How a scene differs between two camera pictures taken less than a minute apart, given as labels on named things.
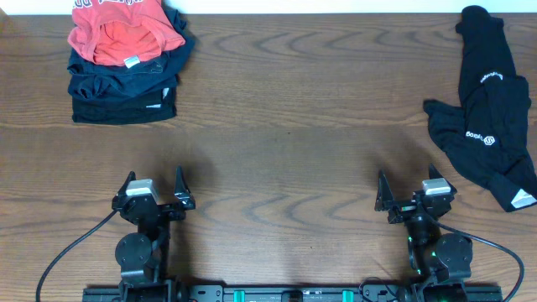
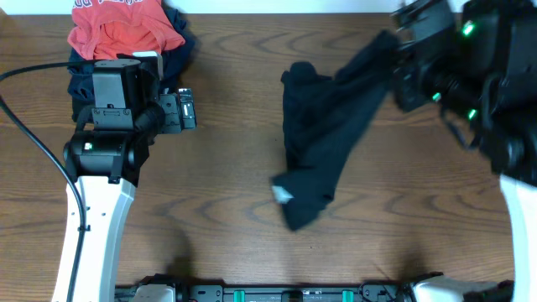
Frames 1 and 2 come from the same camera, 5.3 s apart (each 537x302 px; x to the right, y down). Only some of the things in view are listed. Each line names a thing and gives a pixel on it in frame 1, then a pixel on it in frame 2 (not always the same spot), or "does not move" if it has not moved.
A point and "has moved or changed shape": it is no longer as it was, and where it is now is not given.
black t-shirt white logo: [484, 137] has moved or changed shape
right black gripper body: [406, 207] -> [408, 47]
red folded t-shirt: [122, 32] does not move
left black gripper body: [164, 206] -> [127, 63]
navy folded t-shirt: [91, 80] does not move
